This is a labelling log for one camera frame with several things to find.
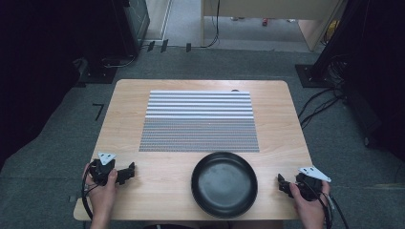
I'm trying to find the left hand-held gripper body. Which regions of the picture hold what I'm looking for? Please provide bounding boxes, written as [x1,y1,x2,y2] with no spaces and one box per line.
[88,151,119,187]

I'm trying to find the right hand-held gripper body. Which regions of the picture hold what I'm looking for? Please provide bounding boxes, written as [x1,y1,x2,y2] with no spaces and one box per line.
[295,165,332,202]

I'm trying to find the person's right hand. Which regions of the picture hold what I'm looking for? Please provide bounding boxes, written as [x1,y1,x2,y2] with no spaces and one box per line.
[288,179,331,229]

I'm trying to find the person's left hand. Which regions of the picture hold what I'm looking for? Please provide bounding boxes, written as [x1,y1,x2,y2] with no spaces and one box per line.
[82,163,119,221]

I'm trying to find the black round plate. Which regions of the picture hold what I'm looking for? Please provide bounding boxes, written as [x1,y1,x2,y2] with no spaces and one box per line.
[190,151,259,220]

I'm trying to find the grey striped placemat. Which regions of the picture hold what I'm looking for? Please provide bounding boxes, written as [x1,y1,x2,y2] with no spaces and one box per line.
[138,90,261,154]

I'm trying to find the black stand base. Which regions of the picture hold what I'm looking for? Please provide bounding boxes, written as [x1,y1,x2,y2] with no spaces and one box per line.
[74,55,137,88]

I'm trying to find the dark glass-front cabinet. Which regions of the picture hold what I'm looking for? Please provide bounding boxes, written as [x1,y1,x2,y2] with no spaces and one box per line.
[122,0,151,51]

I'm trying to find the yellow object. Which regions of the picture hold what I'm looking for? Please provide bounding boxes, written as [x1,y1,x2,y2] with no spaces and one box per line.
[324,19,340,44]

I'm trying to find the light wooden desk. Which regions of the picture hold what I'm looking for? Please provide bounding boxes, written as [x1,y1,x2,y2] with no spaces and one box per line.
[200,0,346,52]

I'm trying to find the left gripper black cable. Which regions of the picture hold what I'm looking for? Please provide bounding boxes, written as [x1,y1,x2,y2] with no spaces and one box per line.
[80,158,100,221]

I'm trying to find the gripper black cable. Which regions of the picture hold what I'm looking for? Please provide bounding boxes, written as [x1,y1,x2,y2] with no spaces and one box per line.
[80,158,100,221]
[316,189,352,229]

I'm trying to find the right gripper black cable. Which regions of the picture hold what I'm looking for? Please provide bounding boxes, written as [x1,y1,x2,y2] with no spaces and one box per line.
[316,189,352,229]

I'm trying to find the black floor cables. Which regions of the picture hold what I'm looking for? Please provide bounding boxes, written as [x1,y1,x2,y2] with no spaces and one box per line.
[297,53,348,130]

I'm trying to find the black stand with base plate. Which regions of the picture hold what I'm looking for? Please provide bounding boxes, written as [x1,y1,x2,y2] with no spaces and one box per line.
[294,0,364,89]

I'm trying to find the black hanging cable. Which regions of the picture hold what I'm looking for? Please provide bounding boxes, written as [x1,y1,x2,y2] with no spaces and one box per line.
[201,0,222,50]

